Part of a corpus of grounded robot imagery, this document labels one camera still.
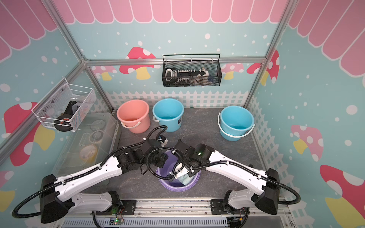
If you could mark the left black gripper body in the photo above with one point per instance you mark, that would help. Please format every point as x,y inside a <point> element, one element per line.
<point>158,160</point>

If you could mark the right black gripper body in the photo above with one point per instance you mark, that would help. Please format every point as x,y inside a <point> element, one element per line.
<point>187,164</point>

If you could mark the purple bucket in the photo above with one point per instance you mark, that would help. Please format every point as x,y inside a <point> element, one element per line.
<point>174,185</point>

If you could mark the blue bucket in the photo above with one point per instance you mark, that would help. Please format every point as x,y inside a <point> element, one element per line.
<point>168,112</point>
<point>235,122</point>

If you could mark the pink plastic bucket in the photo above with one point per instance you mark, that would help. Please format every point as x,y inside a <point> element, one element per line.
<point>134,116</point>

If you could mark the light green cloth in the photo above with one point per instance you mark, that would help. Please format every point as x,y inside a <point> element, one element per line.
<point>185,180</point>

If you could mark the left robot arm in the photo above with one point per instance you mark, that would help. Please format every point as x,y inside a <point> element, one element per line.
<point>61,195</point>

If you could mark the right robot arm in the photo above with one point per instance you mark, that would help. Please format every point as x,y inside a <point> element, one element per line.
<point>261,191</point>

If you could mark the clear plastic storage box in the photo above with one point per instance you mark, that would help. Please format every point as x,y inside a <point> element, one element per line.
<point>89,145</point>

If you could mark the black tape dispenser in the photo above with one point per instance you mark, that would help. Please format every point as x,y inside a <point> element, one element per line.
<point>63,122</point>

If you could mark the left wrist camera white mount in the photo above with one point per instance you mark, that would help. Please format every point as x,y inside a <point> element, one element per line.
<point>163,140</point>

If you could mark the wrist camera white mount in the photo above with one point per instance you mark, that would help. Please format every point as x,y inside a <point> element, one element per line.
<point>177,173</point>
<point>163,140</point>

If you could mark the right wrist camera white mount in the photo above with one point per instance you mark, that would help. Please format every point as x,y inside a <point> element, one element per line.
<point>177,173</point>

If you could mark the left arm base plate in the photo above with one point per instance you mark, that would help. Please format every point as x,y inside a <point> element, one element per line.
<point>123,208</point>

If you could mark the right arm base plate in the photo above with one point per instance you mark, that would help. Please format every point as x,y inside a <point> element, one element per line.
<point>219,207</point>

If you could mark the black wire mesh basket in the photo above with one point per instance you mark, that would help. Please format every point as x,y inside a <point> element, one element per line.
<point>193,70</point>

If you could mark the white wire basket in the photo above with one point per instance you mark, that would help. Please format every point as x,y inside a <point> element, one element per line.
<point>55,102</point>

